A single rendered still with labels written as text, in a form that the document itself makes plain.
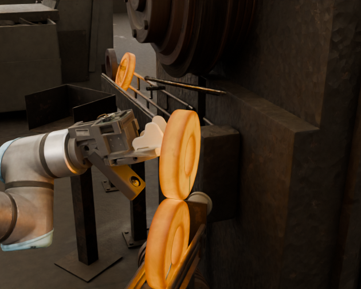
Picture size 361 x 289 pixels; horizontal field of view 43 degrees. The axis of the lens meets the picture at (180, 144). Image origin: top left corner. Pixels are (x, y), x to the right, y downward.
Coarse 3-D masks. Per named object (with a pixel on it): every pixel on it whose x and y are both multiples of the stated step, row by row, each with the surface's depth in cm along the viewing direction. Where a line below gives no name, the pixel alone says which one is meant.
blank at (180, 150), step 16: (176, 112) 77; (192, 112) 78; (176, 128) 74; (192, 128) 79; (176, 144) 72; (192, 144) 82; (160, 160) 73; (176, 160) 72; (192, 160) 83; (160, 176) 74; (176, 176) 73; (192, 176) 83; (176, 192) 75
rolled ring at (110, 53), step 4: (108, 52) 223; (112, 52) 223; (108, 56) 224; (112, 56) 221; (108, 60) 233; (112, 60) 221; (116, 60) 221; (108, 64) 235; (112, 64) 220; (116, 64) 221; (108, 68) 235; (112, 68) 221; (116, 68) 221; (108, 72) 235; (112, 72) 221; (116, 72) 222; (108, 76) 234; (112, 76) 222; (108, 80) 233
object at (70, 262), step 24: (24, 96) 165; (48, 96) 174; (72, 96) 181; (96, 96) 172; (48, 120) 177; (72, 120) 178; (72, 192) 178; (96, 240) 188; (72, 264) 188; (96, 264) 188
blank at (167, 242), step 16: (160, 208) 76; (176, 208) 76; (160, 224) 74; (176, 224) 77; (160, 240) 72; (176, 240) 83; (160, 256) 72; (176, 256) 82; (160, 272) 73; (160, 288) 76
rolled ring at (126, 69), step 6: (126, 54) 211; (132, 54) 208; (126, 60) 213; (132, 60) 205; (120, 66) 216; (126, 66) 217; (132, 66) 204; (120, 72) 217; (126, 72) 203; (132, 72) 204; (120, 78) 217; (126, 78) 204; (120, 84) 208; (126, 84) 205; (126, 90) 209
